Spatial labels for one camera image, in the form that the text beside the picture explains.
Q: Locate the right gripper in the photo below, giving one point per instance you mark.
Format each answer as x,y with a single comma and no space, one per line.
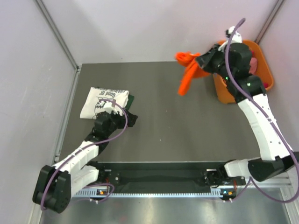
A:
205,60

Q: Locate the slotted cable duct rail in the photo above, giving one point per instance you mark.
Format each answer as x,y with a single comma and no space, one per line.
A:
101,192

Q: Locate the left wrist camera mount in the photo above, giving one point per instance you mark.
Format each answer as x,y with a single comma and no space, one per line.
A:
109,106

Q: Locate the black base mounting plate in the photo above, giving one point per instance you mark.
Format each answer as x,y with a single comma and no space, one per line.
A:
164,177

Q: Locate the white printed folded t-shirt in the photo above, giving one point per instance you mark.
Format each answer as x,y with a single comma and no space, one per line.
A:
89,110

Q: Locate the aluminium frame extrusion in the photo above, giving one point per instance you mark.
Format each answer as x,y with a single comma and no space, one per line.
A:
279,181

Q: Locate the orange t-shirt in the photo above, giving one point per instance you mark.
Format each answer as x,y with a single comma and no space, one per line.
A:
192,70

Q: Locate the orange plastic basket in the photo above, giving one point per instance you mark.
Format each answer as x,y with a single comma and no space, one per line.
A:
263,71

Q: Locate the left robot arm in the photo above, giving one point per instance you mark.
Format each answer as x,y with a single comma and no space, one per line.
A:
57,184

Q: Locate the dark green folded t-shirt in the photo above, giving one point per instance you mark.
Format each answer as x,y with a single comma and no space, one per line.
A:
130,101

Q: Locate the salmon pink t-shirt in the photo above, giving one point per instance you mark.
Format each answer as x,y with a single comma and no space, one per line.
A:
253,65

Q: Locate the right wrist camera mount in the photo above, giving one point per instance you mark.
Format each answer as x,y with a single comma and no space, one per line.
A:
236,36

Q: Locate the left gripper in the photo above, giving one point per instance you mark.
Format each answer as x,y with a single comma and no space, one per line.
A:
122,119

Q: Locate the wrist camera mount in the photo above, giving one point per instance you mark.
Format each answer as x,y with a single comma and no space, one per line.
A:
109,106
236,36

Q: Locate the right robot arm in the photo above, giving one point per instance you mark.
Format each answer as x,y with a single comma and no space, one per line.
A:
250,95

